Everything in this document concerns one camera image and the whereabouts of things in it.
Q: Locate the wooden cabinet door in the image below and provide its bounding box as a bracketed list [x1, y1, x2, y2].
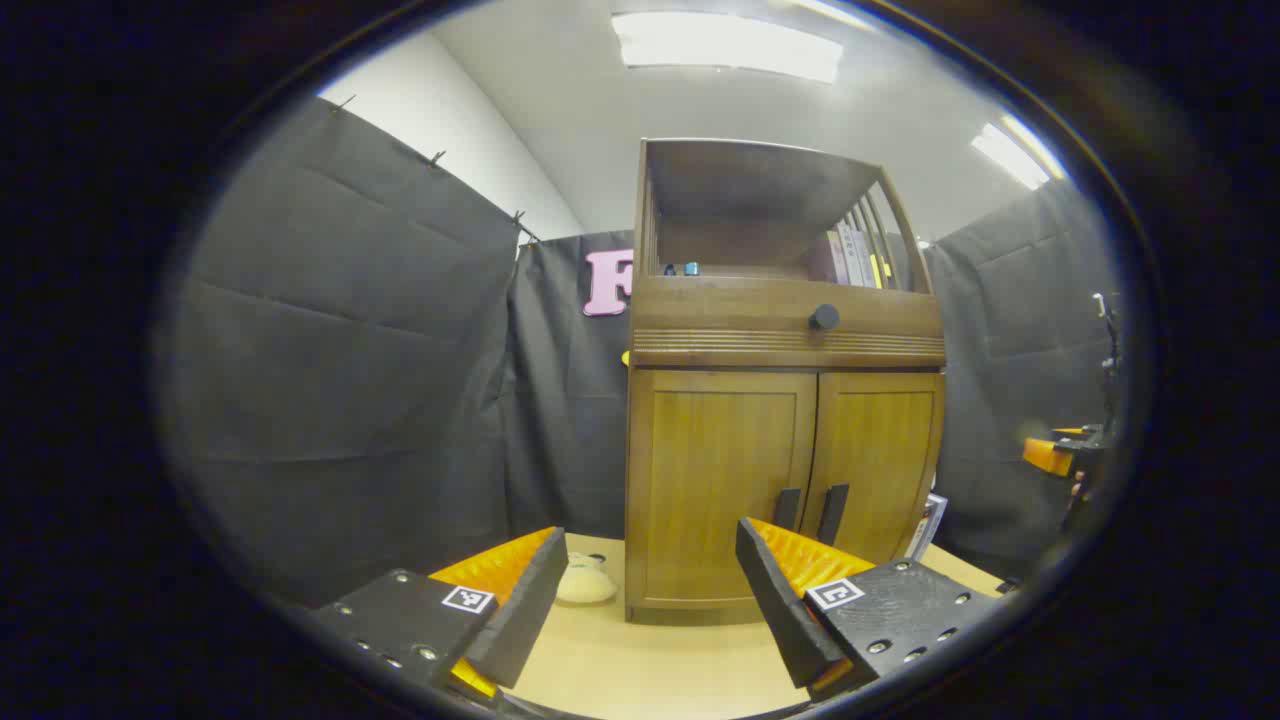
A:
[800, 372, 946, 566]
[630, 370, 819, 611]

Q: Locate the black backdrop cloth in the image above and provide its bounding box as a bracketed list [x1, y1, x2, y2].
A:
[160, 95, 1126, 611]

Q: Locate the cream plush toy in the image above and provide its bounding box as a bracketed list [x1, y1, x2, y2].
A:
[555, 552, 619, 605]

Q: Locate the wooden drawer with black knob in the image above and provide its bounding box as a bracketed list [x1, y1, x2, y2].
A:
[632, 278, 946, 366]

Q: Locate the large ceiling light panel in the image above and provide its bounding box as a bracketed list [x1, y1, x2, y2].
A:
[612, 10, 846, 83]

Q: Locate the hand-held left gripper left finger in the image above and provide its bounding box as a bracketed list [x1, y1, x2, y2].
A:
[310, 527, 569, 701]

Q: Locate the blue grey book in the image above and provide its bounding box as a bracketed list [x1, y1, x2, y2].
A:
[905, 492, 948, 561]

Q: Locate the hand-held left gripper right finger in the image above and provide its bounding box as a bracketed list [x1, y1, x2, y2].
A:
[735, 517, 1006, 701]

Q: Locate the wooden double-door shoe cabinet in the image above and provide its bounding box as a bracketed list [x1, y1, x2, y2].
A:
[624, 138, 947, 626]

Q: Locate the small ceiling light panel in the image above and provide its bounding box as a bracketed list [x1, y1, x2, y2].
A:
[970, 115, 1066, 191]

